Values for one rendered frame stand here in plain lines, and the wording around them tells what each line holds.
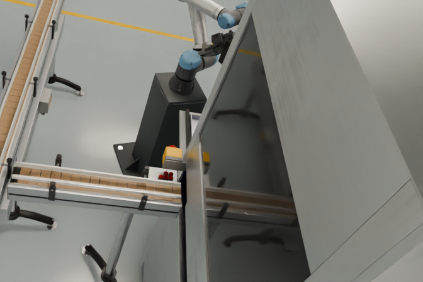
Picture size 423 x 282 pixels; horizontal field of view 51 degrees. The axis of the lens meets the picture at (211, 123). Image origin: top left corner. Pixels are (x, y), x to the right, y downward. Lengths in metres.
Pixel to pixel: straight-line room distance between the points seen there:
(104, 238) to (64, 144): 0.76
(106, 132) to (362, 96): 2.69
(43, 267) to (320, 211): 2.09
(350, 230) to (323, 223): 0.08
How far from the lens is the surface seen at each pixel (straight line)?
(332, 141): 0.82
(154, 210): 1.91
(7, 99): 2.17
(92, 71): 3.76
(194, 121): 2.30
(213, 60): 2.58
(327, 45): 0.91
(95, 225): 2.86
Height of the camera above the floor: 2.47
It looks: 43 degrees down
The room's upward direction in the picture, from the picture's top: 24 degrees clockwise
